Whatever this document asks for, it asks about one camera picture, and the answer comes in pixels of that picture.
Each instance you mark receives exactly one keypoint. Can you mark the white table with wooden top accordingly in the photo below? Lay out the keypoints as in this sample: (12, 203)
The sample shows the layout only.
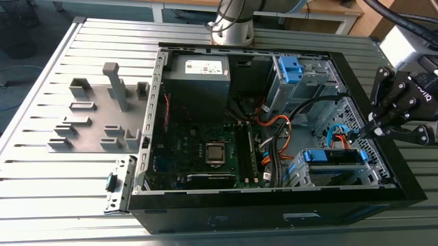
(335, 9)

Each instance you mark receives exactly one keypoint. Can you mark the metal disk bay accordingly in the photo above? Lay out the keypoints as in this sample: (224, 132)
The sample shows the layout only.
(342, 167)

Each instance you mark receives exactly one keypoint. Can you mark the silver CPU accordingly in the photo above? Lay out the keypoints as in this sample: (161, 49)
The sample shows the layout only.
(215, 153)

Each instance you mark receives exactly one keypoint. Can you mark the black graphics card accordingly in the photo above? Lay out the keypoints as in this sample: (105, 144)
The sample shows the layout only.
(212, 179)

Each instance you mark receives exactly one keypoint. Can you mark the green motherboard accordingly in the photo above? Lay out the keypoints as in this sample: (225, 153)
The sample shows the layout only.
(177, 153)

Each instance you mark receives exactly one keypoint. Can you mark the wooden cabinet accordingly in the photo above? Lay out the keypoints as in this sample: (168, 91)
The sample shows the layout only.
(367, 23)

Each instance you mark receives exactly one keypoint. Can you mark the metal bracket with black knob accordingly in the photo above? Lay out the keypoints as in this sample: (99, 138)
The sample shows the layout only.
(124, 166)

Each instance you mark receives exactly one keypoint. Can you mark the metal optical drive cage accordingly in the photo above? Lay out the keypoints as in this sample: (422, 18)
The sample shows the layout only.
(307, 87)

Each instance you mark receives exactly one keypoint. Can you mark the black RAM slot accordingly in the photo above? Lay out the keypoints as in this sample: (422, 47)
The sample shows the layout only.
(251, 153)
(240, 148)

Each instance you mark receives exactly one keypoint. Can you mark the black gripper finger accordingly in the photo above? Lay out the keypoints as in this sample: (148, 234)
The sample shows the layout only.
(392, 97)
(410, 134)

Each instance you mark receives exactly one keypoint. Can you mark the hard disk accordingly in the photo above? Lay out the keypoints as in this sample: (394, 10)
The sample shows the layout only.
(316, 155)

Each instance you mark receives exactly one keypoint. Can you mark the grey power supply unit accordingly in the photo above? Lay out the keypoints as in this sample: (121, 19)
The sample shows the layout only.
(195, 94)

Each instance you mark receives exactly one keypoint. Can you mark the black open PC case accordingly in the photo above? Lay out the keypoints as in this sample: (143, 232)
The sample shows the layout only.
(239, 212)

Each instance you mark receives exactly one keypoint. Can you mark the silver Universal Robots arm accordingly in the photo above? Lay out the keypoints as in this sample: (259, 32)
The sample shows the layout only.
(235, 33)

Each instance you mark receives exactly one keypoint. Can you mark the grey parts rack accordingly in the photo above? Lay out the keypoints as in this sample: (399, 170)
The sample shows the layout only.
(92, 120)

